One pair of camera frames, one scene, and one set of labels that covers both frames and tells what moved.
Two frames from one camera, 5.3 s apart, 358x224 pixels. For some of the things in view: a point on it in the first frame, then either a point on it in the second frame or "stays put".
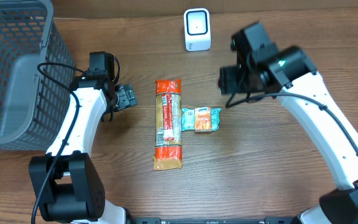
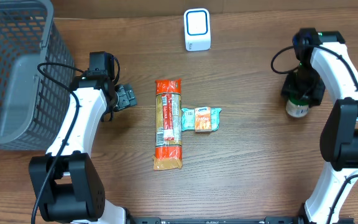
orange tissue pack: [203, 119] stays put
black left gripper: [126, 97] stays put
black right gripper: [227, 81] → [303, 92]
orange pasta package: [168, 151] stays put
